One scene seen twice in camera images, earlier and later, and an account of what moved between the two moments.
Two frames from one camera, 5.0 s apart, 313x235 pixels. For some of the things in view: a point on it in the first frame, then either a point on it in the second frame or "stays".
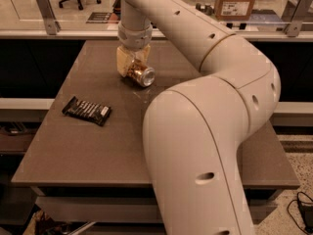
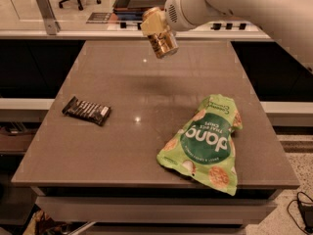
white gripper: x=134 y=39 → x=177 y=15
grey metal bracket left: x=43 y=3 stays
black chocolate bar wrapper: x=95 y=112 stays
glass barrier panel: x=247 y=8 stays
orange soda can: x=141 y=73 → x=163 y=43
